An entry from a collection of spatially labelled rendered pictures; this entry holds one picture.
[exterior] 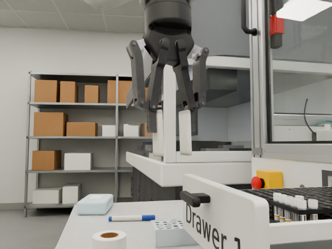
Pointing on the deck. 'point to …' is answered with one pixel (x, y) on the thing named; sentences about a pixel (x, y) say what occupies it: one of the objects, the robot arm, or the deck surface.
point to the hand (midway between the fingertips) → (171, 134)
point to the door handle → (245, 20)
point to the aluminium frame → (308, 148)
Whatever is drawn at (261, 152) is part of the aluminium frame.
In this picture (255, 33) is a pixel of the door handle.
